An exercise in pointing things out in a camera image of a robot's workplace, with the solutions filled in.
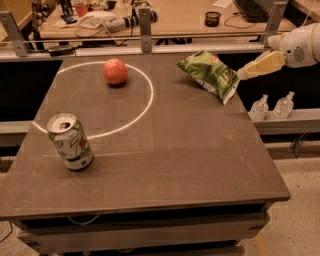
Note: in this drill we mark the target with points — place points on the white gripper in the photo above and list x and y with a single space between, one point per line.
297 47

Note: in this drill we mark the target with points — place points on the green jalapeno chip bag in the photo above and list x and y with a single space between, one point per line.
212 74

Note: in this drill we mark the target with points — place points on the red apple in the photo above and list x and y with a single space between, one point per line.
115 71

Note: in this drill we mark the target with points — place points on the black keyboard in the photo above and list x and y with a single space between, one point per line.
254 11

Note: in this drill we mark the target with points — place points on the clear sanitizer bottle right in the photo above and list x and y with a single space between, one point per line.
284 106

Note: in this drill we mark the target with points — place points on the clear sanitizer bottle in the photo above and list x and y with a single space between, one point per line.
284 106
259 109

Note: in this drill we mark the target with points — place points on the clear sanitizer bottle left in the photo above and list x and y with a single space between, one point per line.
259 109

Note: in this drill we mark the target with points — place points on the white paper sheet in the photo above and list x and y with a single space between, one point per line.
222 3

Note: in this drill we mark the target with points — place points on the black mesh cup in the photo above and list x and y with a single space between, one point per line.
212 19

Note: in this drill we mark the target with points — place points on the grey cylindrical device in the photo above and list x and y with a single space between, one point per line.
127 22

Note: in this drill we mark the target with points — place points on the white cloth bundle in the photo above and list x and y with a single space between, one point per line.
92 20

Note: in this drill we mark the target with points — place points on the red cup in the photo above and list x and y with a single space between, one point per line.
81 7

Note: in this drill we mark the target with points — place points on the wooden desk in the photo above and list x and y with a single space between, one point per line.
176 18

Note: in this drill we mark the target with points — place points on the green white soda can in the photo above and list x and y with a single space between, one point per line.
67 134

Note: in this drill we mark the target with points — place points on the right metal bracket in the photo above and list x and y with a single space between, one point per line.
275 17

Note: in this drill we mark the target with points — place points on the metal bracket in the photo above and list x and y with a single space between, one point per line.
275 17
145 29
14 34

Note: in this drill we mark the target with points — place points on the middle metal bracket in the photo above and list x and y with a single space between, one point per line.
145 29

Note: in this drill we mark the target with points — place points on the black box on rail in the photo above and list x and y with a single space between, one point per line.
61 50

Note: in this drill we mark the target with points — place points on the left metal bracket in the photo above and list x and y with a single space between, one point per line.
14 34

